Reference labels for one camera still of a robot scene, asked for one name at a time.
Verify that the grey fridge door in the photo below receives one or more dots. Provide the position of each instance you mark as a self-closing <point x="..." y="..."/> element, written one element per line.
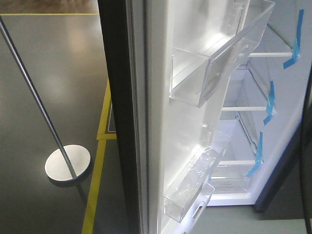
<point x="155" y="133"/>

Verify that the dark grey fridge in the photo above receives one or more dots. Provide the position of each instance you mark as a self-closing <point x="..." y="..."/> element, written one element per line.
<point x="262" y="113"/>

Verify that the grey floor sign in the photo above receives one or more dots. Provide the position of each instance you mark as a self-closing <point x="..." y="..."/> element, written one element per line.
<point x="110" y="126"/>

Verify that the upper clear door bin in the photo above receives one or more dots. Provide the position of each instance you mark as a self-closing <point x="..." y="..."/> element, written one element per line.
<point x="211" y="39"/>

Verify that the clear door bin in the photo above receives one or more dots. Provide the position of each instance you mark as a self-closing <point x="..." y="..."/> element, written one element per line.
<point x="205" y="156"/>
<point x="211" y="39"/>

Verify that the lower clear door bin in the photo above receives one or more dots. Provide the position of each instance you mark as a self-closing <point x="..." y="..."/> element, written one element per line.
<point x="205" y="156"/>

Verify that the silver floor stand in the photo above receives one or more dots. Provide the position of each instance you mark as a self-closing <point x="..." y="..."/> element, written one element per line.
<point x="67" y="163"/>

